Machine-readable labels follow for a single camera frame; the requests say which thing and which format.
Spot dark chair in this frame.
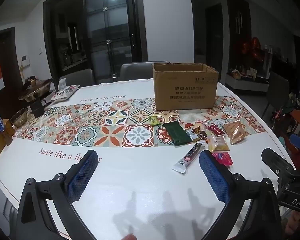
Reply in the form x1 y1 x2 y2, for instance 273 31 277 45
261 70 290 119

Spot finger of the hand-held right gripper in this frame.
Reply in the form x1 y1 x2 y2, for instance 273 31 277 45
261 148 295 173

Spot brown wooden box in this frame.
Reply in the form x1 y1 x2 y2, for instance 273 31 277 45
1 119 15 145

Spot red balloons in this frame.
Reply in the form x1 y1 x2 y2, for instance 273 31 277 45
241 37 262 60

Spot flower bunch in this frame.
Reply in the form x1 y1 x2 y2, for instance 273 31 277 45
287 92 300 110

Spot metal bowl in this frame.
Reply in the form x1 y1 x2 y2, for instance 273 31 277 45
10 108 28 128

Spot dark green snack packet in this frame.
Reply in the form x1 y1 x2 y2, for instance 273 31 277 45
163 120 193 147

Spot gold biscuit packet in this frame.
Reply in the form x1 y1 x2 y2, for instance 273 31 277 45
223 120 248 145

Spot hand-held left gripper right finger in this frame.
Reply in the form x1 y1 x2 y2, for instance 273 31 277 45
199 150 282 240

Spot metal hot pot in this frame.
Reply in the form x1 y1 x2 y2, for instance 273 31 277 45
18 79 54 103

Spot cardboard box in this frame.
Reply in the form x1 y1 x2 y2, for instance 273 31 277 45
152 62 219 111

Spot floral tissue pouch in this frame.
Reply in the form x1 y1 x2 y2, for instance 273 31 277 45
50 85 80 103

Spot black and white stick packet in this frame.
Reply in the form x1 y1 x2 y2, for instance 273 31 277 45
172 142 206 173

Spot gold brown wrapped candy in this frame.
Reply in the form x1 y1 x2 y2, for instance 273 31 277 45
192 127 208 142

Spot glass door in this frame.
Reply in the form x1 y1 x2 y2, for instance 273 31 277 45
82 0 140 80

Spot yellow snack packet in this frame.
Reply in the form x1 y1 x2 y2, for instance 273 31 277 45
207 135 230 152

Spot black stove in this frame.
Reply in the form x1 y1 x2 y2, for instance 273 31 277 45
27 100 47 118

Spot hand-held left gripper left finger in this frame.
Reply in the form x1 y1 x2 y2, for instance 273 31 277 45
16 149 99 240

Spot wide grey chair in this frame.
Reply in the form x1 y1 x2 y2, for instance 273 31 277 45
119 61 170 82

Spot pink snack packet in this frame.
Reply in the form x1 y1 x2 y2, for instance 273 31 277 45
212 151 233 167

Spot red snack packet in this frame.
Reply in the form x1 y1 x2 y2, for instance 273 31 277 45
206 124 225 136

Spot patterned tablecloth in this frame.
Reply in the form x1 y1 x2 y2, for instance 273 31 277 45
0 77 295 240

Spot white snack packet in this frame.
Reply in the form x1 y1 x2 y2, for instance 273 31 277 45
185 129 199 142

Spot small grey chair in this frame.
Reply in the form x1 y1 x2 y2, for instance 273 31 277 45
59 69 95 87

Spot white sideboard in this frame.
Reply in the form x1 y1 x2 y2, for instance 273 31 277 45
225 75 269 93

